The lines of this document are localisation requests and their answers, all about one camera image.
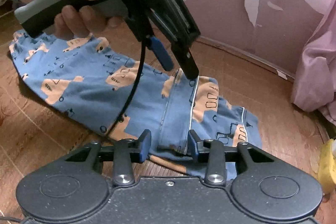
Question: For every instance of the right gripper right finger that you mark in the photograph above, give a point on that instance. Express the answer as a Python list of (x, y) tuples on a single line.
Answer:
[(215, 154)]

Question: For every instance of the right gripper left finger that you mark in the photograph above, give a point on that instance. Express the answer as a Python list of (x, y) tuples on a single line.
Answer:
[(122, 154)]

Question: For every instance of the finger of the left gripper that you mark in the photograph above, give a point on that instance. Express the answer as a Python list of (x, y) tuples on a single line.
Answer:
[(181, 51), (156, 46)]

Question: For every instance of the blue orange patterned pants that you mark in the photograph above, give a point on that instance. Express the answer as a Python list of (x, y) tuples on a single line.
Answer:
[(90, 83)]

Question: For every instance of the yellow object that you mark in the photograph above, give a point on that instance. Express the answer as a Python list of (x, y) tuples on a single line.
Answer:
[(326, 168)]

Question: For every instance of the pink curtain right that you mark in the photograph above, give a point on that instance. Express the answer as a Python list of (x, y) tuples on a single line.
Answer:
[(314, 83)]

